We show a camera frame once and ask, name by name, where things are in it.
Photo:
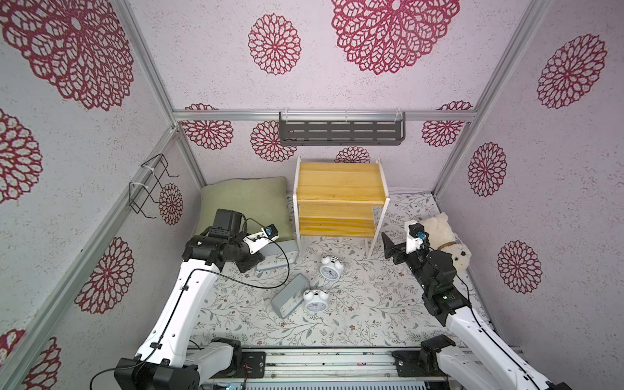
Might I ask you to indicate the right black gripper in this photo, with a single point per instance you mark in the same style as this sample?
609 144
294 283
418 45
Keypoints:
402 253

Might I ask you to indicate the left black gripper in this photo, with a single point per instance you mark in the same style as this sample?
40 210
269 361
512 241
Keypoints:
253 262

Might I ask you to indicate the grey square alarm clock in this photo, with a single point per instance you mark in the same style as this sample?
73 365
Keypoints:
278 255

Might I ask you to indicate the grey square clock face-down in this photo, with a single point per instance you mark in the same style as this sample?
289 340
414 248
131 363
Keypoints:
291 296

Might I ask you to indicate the wooden white-framed two-tier shelf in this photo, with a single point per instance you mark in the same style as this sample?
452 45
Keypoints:
340 200

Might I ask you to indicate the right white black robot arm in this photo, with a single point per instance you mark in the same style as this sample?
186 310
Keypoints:
499 367

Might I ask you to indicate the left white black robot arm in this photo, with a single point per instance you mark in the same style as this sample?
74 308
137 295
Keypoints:
162 361

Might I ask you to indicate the white teddy bear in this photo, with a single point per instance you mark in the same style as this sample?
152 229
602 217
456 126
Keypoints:
442 237

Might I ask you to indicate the green pillow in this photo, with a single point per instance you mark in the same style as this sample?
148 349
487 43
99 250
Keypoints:
262 201

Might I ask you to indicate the white twin-bell clock upper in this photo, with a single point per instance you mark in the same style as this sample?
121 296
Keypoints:
331 268

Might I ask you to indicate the white twin-bell clock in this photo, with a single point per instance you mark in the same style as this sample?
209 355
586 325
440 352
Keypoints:
315 300
331 268

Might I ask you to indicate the white twin-bell clock lower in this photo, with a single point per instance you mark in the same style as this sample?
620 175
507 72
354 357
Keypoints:
315 300

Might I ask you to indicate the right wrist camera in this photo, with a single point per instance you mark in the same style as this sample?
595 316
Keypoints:
417 239

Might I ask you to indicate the metal base rail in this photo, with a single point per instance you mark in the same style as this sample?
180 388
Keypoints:
317 364

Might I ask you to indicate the black wire wall rack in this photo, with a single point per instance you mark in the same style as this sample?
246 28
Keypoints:
141 192

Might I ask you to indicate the dark grey wall shelf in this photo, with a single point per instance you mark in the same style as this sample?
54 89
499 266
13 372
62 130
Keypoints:
340 132

